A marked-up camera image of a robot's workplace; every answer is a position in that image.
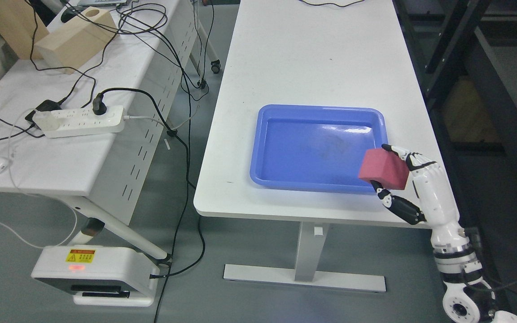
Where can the white folding table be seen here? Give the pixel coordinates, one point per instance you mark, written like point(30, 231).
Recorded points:
point(100, 167)

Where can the wooden block with hole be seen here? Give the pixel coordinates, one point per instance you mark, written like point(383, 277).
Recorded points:
point(78, 40)

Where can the white desk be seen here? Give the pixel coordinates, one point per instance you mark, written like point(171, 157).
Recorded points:
point(305, 91)

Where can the pink foam block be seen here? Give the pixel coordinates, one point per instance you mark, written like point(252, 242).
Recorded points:
point(387, 168)

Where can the black metal shelf left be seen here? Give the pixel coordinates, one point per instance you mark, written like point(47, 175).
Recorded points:
point(465, 57)

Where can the blue plastic tray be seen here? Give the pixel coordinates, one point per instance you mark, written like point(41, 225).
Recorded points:
point(314, 148)

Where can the white power strip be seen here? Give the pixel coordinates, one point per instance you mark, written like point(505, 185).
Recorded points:
point(79, 122)

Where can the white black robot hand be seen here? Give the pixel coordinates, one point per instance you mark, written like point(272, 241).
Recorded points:
point(438, 208)

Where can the white base unit warning label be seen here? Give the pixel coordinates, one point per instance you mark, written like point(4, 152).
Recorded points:
point(99, 276)

